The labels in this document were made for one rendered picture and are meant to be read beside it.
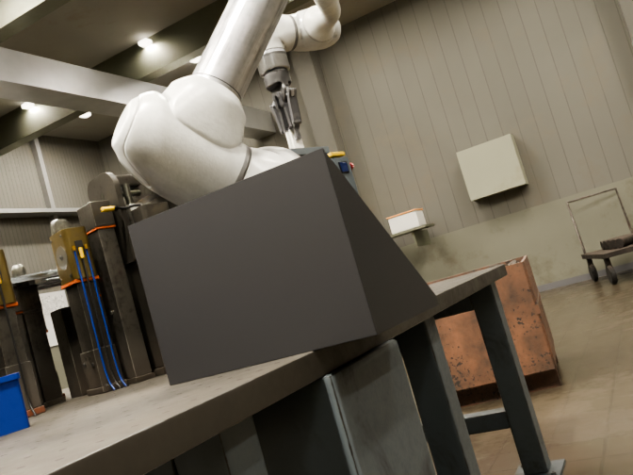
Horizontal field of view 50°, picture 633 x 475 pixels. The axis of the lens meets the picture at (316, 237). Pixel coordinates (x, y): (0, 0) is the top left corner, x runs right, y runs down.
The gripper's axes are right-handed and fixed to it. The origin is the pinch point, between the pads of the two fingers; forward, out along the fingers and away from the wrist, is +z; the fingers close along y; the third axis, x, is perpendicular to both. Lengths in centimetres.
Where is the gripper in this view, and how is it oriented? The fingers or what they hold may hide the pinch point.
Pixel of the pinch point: (295, 141)
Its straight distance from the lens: 192.8
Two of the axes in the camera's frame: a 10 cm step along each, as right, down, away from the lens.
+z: 2.7, 9.6, -0.8
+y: -4.6, 2.1, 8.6
